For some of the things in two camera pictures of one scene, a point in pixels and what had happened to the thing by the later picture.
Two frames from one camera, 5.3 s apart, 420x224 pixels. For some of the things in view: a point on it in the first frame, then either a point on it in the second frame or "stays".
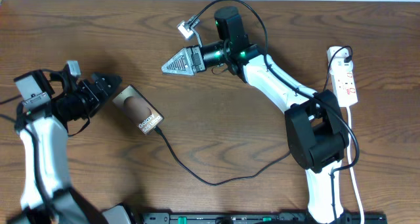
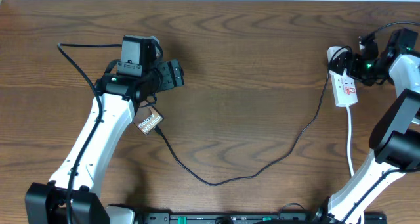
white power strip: [344, 83] stays
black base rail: [345, 217] stays
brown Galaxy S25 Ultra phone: [138, 110] stays
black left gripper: [104, 90] → [171, 79]
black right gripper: [195, 64] → [355, 59]
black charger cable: [218, 183] → [285, 156]
